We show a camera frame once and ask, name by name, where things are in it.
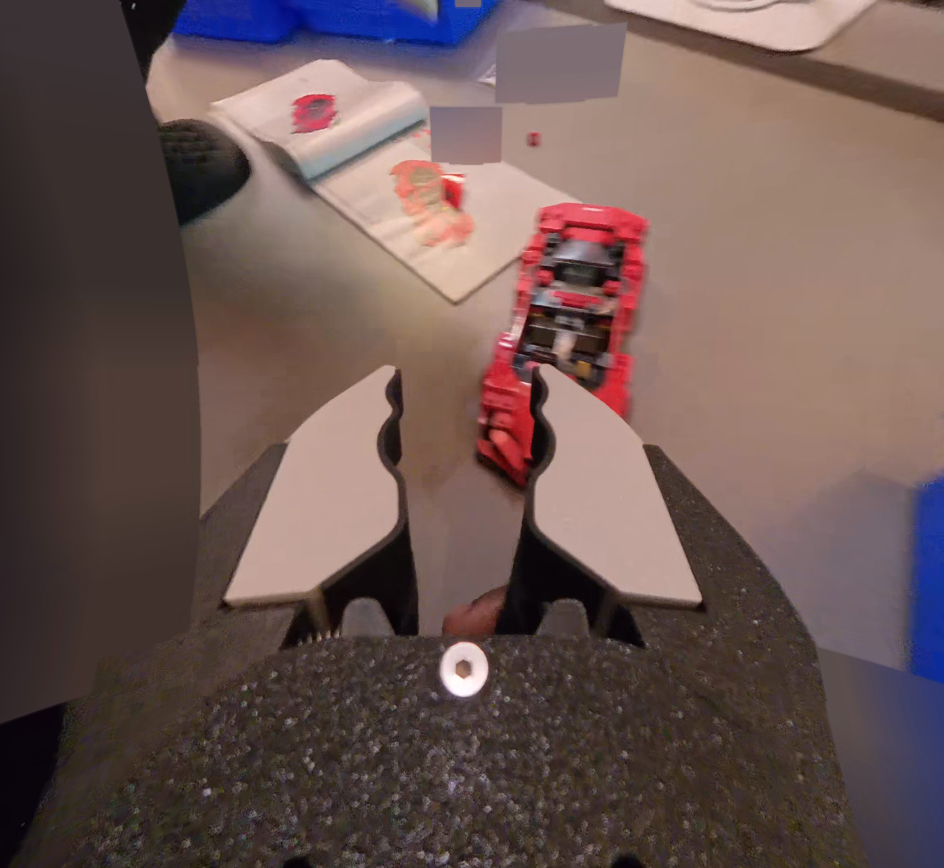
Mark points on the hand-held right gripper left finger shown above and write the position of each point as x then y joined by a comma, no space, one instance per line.
324,506

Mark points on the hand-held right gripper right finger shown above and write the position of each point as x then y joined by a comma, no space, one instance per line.
605,506

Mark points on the red lego car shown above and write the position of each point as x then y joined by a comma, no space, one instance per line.
582,292

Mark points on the lego instruction booklet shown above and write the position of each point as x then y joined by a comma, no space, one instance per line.
369,123

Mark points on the black textured object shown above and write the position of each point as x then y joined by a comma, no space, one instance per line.
210,167

